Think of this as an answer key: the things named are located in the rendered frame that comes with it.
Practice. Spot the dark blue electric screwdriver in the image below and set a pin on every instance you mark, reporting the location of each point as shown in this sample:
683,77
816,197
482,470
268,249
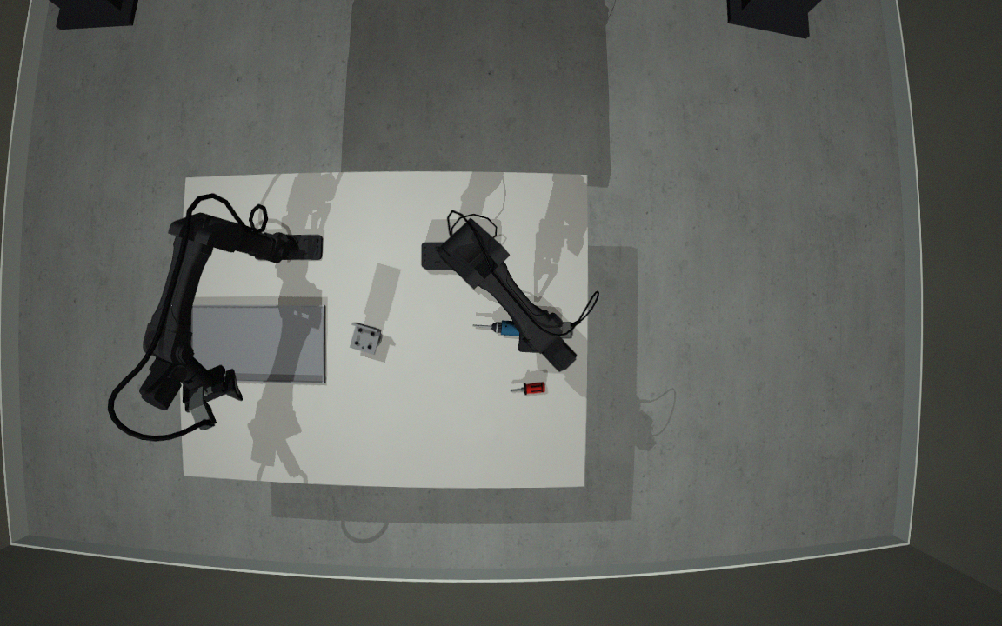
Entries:
506,328

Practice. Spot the grey angle bracket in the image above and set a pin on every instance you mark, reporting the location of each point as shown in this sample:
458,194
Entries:
364,338

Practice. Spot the red and black screwdriver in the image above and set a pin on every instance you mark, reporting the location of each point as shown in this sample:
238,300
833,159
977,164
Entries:
532,388

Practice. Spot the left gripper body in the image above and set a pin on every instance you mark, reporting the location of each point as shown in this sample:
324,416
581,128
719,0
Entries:
523,347

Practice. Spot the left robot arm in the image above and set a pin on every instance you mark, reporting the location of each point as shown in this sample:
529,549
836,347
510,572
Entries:
459,250

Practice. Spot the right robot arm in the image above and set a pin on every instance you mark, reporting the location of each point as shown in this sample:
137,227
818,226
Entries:
173,349

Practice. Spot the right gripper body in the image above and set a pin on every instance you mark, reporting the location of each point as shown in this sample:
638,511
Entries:
206,385

